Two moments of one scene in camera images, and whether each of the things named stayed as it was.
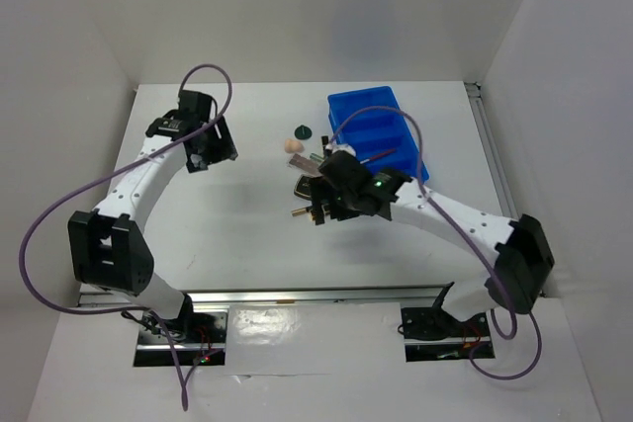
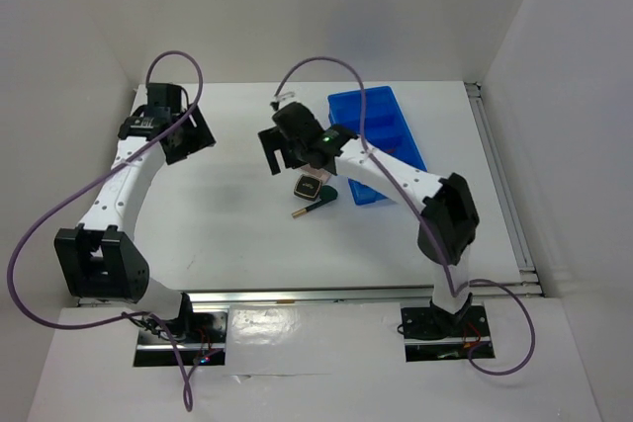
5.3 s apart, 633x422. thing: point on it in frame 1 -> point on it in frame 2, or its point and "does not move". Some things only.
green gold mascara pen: [299, 211] does not move
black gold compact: [304, 187] does not move
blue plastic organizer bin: [375, 131] does not move
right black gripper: [322, 188] -> [275, 139]
